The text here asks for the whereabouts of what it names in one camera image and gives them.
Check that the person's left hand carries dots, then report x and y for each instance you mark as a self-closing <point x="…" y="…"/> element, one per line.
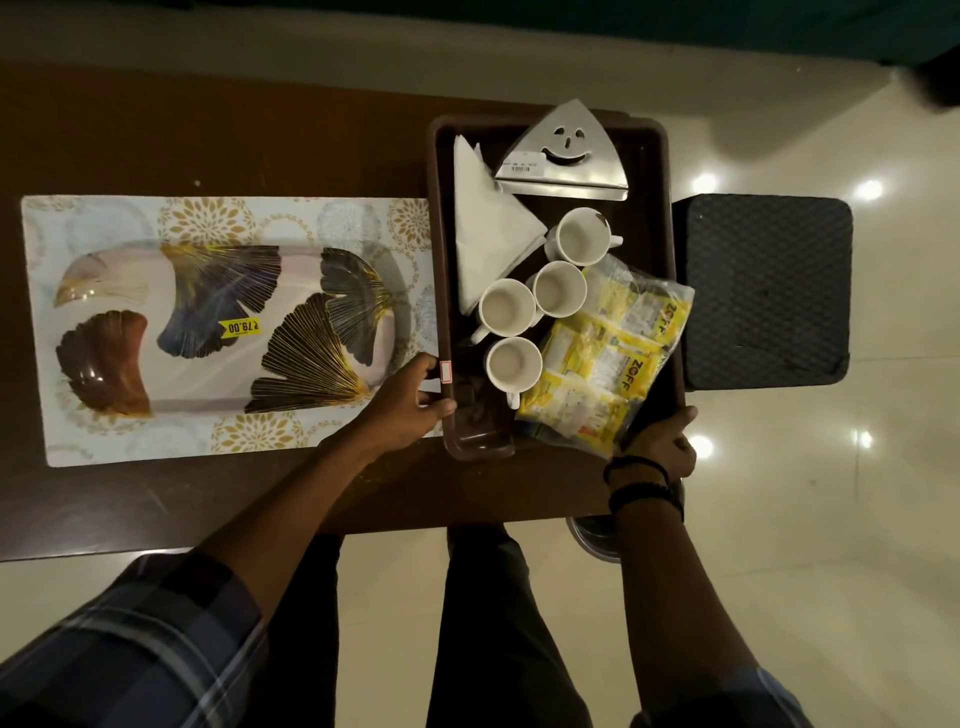
<point x="401" y="416"/>

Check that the person's right hand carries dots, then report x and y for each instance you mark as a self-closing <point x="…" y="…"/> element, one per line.
<point x="667" y="446"/>

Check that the clear zip bag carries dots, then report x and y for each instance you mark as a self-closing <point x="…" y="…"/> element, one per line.
<point x="600" y="367"/>

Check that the white ceramic cup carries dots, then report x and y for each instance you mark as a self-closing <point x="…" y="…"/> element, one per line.
<point x="581" y="236"/>
<point x="514" y="365"/>
<point x="506" y="307"/>
<point x="559" y="289"/>

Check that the white paper napkins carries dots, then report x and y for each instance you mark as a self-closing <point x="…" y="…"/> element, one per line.
<point x="487" y="225"/>

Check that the leaf print serving tray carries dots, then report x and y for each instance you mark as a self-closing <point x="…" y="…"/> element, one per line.
<point x="187" y="375"/>

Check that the brown plastic tray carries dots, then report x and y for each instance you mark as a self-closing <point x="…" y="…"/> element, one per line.
<point x="645" y="225"/>

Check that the steel smiley napkin holder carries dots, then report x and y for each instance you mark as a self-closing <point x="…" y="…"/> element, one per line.
<point x="562" y="161"/>

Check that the floral placemat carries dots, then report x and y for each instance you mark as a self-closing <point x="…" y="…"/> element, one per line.
<point x="97" y="442"/>

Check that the person's left forearm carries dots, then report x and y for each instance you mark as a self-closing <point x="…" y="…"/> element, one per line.
<point x="285" y="532"/>

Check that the person's right forearm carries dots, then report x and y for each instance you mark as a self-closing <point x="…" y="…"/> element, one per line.
<point x="675" y="600"/>

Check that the thin black wristband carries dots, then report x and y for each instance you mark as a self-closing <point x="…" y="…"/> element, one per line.
<point x="637" y="461"/>

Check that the round metal waste bin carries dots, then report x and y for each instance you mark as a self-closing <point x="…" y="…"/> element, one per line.
<point x="596" y="540"/>

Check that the black plastic stool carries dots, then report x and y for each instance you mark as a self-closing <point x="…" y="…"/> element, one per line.
<point x="765" y="292"/>

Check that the dark trousers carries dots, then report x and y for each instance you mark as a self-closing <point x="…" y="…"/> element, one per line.
<point x="495" y="637"/>

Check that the brown wooden table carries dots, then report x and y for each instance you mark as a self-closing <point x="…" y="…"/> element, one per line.
<point x="187" y="127"/>

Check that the plaid shirt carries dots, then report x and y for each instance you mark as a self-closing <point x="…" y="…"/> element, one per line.
<point x="112" y="645"/>

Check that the long green sofa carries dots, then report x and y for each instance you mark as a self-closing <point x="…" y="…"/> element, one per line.
<point x="600" y="26"/>

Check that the black and blue backpack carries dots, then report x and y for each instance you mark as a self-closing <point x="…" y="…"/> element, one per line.
<point x="937" y="86"/>

